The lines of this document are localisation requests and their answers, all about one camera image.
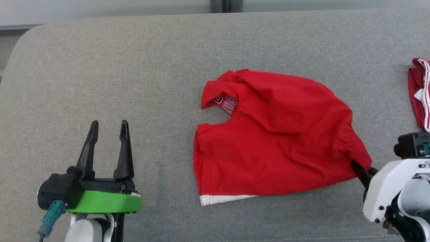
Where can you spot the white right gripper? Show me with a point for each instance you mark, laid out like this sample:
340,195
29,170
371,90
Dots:
383,191

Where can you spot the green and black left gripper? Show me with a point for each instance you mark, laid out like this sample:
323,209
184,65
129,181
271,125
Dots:
107,201

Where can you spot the red shirt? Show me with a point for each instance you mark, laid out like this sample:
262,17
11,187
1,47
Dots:
285,151

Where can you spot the red shorts white stripes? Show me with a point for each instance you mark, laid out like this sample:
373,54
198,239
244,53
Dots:
416,94

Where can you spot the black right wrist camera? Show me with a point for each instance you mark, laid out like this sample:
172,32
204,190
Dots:
410,146

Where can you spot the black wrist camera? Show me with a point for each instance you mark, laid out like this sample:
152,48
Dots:
58,191
410,146

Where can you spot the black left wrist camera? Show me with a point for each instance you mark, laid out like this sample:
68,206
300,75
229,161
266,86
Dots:
58,191

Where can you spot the grey aluminium frame post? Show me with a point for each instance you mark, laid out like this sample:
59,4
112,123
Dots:
218,6

